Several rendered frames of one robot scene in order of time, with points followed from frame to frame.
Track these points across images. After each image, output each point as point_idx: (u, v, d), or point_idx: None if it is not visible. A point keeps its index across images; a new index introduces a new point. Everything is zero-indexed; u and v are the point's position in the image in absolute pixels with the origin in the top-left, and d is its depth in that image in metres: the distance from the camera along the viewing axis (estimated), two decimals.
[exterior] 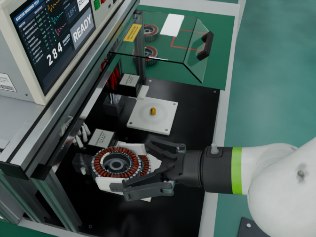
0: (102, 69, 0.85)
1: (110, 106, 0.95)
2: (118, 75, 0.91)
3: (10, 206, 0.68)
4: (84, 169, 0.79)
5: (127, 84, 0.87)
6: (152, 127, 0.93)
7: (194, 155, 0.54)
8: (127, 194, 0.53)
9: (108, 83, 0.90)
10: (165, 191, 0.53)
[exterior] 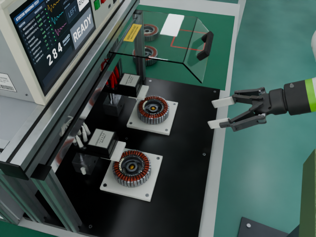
0: (102, 69, 0.85)
1: (110, 106, 0.95)
2: (118, 75, 0.91)
3: (10, 206, 0.68)
4: (84, 169, 0.79)
5: (127, 84, 0.87)
6: (152, 127, 0.93)
7: None
8: (238, 94, 0.91)
9: (108, 83, 0.90)
10: (260, 90, 0.87)
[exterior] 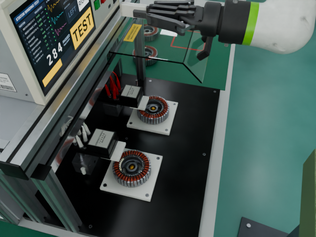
0: None
1: (110, 106, 0.95)
2: (120, 87, 0.94)
3: (10, 206, 0.68)
4: (84, 169, 0.79)
5: (129, 96, 0.90)
6: (152, 127, 0.93)
7: None
8: None
9: (110, 94, 0.93)
10: (187, 4, 0.68)
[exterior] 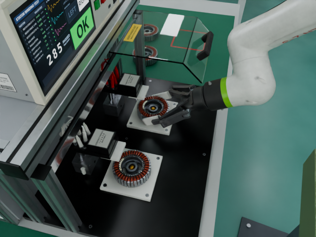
0: (102, 69, 0.85)
1: (110, 106, 0.95)
2: (118, 75, 0.91)
3: (10, 206, 0.68)
4: (84, 169, 0.79)
5: (127, 84, 0.87)
6: (152, 127, 0.93)
7: None
8: (176, 89, 0.98)
9: (108, 83, 0.90)
10: (192, 87, 0.93)
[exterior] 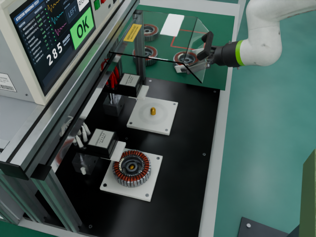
0: (102, 69, 0.85)
1: (110, 106, 0.95)
2: (118, 75, 0.91)
3: (10, 206, 0.68)
4: (84, 169, 0.79)
5: (127, 84, 0.87)
6: (152, 127, 0.93)
7: None
8: (211, 48, 1.19)
9: (108, 83, 0.90)
10: None
